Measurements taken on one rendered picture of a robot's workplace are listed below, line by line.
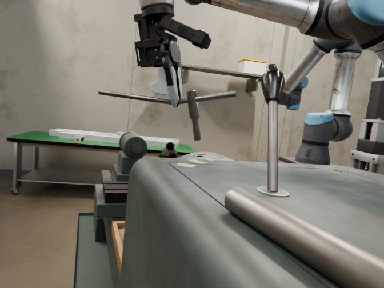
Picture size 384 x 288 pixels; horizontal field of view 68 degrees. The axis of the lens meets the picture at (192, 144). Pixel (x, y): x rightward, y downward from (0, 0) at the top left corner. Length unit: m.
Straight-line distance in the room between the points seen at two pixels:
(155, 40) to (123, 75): 4.36
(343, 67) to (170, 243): 1.36
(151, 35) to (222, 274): 0.57
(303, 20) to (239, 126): 4.52
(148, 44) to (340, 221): 0.51
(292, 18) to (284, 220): 0.70
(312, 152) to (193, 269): 1.19
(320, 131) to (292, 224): 1.19
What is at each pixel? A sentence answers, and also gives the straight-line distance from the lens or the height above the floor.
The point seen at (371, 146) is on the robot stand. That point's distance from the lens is 1.24.
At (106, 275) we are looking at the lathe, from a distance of 1.51.
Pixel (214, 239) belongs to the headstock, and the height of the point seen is 1.25.
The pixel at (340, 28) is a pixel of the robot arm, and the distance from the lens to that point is 0.81.
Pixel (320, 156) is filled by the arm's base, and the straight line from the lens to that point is 1.38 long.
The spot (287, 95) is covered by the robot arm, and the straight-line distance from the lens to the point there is 1.57.
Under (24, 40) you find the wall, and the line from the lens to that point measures 5.35.
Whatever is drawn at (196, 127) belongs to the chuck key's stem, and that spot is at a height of 1.30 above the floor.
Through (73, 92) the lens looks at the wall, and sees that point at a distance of 5.08.
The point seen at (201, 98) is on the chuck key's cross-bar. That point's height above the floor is 1.37.
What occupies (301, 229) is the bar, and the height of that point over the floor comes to 1.27.
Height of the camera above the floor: 1.34
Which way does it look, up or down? 7 degrees down
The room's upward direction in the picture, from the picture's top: 6 degrees clockwise
